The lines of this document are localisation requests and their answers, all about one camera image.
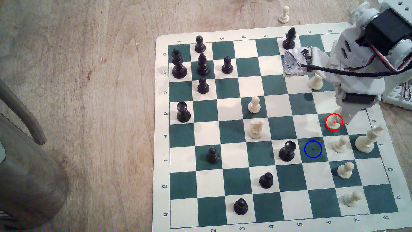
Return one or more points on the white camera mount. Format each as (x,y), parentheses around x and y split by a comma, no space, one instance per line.
(320,59)

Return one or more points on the white chess knight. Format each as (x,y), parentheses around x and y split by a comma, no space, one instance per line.
(256,129)

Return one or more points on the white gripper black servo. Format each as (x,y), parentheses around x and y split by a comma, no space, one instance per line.
(358,100)

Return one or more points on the curved wooden chair bar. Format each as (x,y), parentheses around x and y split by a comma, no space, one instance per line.
(22,114)

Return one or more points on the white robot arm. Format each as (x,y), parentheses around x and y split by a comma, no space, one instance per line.
(383,29)

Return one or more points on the black chess bishop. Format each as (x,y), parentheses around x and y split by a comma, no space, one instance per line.
(289,40)
(203,66)

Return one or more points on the green and white chess mat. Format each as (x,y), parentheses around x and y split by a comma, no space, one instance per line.
(231,130)

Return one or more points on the white plastic crate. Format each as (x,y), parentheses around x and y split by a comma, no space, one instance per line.
(396,96)

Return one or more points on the black chess pawn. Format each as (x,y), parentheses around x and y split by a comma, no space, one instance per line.
(240,207)
(227,66)
(266,181)
(200,45)
(212,156)
(203,86)

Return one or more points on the black chess knight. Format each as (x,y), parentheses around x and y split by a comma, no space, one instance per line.
(287,152)

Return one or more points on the bare camera circuit board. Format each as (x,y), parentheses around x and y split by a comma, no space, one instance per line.
(294,63)

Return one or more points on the dark brown wooden chair part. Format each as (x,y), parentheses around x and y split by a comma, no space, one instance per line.
(29,180)

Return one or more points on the white chess king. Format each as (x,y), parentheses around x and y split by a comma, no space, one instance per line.
(367,141)

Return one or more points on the white chess pawn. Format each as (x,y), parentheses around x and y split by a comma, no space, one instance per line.
(254,105)
(351,199)
(315,83)
(346,170)
(333,125)
(284,15)
(340,145)

